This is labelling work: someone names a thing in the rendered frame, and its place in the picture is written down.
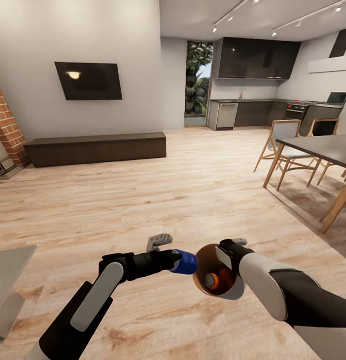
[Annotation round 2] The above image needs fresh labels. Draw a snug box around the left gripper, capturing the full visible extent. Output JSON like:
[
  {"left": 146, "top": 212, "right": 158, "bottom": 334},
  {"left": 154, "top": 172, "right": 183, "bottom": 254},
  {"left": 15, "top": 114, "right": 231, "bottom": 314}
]
[{"left": 141, "top": 249, "right": 182, "bottom": 277}]

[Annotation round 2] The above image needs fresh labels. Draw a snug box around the trash can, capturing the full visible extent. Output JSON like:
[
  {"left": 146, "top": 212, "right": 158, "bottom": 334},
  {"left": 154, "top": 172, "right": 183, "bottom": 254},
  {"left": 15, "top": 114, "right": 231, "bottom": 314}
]
[{"left": 192, "top": 243, "right": 245, "bottom": 301}]

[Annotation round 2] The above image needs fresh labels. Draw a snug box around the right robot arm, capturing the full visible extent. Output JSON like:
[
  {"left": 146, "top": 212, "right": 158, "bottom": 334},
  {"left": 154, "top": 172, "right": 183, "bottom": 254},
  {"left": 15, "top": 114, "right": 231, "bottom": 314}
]
[{"left": 215, "top": 237, "right": 346, "bottom": 360}]

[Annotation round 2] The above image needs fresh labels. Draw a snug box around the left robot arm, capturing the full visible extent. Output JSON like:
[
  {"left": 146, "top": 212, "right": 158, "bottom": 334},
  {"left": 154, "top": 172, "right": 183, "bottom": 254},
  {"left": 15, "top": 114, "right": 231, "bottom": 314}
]
[{"left": 23, "top": 233, "right": 182, "bottom": 360}]

